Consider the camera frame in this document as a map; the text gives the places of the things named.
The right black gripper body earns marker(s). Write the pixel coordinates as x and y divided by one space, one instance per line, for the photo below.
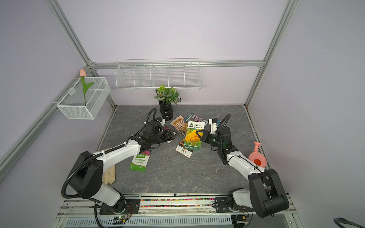
212 139

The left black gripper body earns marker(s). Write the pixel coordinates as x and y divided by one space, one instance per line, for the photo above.
162 137

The yellow marigold seed packet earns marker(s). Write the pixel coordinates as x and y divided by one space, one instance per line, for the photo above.
193 136

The green seed packet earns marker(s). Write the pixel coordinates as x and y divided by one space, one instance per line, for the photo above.
140 161

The purple flower seed packet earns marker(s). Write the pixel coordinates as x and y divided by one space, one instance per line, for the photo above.
195 118

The orange marigold seed packet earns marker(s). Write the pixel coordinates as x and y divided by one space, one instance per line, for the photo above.
180 149

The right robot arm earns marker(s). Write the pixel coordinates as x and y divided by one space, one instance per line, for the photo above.
265 195

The pink shop seed packet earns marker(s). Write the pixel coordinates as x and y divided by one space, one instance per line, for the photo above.
180 125

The black vase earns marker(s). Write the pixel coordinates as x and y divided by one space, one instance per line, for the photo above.
166 111

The green artificial plant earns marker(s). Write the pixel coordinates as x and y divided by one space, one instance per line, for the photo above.
167 95

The pink watering can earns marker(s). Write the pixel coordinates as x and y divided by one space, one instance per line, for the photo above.
256 157

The beige work glove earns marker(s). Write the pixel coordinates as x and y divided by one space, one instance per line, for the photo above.
109 176

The white vent grille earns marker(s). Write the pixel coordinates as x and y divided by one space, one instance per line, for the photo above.
166 221

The white mesh basket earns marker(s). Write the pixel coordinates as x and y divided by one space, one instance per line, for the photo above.
72 103

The pink artificial tulip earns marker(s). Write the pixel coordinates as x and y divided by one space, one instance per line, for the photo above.
85 86

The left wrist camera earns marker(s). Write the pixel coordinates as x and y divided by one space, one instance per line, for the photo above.
161 121

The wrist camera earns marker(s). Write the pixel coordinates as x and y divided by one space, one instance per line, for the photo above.
214 122
161 121

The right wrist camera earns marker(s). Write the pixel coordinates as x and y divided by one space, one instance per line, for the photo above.
214 122

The white wire wall shelf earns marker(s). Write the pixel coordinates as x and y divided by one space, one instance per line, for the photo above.
152 73

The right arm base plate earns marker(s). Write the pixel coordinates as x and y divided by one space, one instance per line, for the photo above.
225 205

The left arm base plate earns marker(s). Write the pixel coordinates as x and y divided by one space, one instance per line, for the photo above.
128 206

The aluminium front rail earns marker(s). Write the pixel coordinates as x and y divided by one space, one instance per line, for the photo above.
151 204

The black cable corner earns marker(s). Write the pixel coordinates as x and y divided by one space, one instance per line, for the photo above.
341 222

